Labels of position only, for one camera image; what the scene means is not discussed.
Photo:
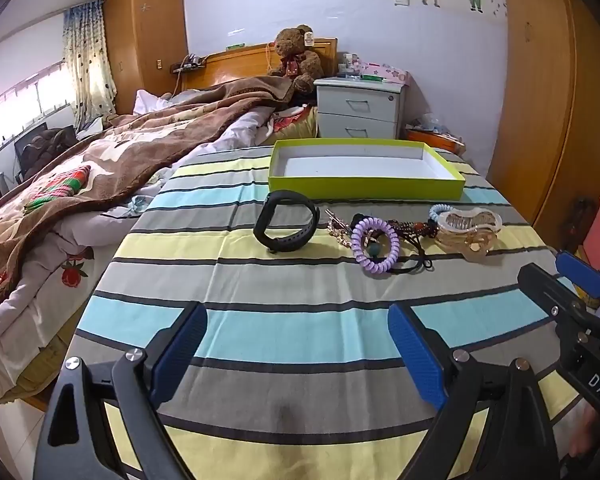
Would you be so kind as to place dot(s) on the large wooden wardrobe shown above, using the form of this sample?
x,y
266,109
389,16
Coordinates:
x,y
540,85

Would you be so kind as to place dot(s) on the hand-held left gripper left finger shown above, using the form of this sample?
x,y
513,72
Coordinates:
x,y
180,350

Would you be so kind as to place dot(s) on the green flat item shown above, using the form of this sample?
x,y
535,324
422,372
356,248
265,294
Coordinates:
x,y
235,46

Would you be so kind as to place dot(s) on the power strip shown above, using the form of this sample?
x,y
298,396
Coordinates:
x,y
187,64

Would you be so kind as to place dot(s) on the clear hair claw clip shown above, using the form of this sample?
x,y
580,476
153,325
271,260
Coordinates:
x,y
470,220

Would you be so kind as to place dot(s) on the red green plaid pillow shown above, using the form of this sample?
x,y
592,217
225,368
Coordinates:
x,y
60,187

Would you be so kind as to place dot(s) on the person's right hand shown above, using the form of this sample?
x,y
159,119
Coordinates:
x,y
590,435

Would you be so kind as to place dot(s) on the white floral quilt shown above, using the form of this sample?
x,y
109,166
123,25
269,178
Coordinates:
x,y
45,280

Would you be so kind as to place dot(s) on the pink floral box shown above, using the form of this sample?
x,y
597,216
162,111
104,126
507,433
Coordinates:
x,y
385,72

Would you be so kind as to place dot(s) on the narrow wooden wardrobe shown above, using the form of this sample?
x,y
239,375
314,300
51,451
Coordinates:
x,y
145,40

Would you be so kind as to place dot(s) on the grey drawer nightstand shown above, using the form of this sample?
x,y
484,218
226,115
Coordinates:
x,y
360,110

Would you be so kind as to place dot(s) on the wooden headboard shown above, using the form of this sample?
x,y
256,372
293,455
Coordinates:
x,y
230,67

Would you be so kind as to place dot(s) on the brown fleece blanket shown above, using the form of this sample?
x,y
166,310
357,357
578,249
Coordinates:
x,y
130,155

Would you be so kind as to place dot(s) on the black jacket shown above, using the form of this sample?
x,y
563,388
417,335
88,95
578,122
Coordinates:
x,y
45,147

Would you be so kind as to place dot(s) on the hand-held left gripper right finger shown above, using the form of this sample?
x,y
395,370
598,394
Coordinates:
x,y
415,355

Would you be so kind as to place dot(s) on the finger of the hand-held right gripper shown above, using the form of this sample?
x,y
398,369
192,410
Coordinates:
x,y
580,275
545,287

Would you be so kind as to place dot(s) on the brown teddy bear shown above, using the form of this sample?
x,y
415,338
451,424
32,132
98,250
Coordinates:
x,y
295,52

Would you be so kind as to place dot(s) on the patterned curtain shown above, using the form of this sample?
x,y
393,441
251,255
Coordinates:
x,y
87,65

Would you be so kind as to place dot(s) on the black wristband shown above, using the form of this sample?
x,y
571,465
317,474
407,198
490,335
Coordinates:
x,y
300,242

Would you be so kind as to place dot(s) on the red printed pillow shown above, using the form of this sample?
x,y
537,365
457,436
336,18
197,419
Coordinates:
x,y
292,120

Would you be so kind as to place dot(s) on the green shallow box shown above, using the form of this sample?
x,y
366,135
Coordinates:
x,y
360,186

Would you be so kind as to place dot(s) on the orange basket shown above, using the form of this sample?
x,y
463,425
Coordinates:
x,y
432,136

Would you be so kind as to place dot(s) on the window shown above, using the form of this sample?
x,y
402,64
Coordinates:
x,y
30,105

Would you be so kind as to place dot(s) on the small bottles cluster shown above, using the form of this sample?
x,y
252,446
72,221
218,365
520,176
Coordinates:
x,y
349,65

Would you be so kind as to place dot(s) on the yellow bed sheet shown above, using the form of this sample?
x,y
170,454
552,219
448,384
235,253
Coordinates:
x,y
30,365

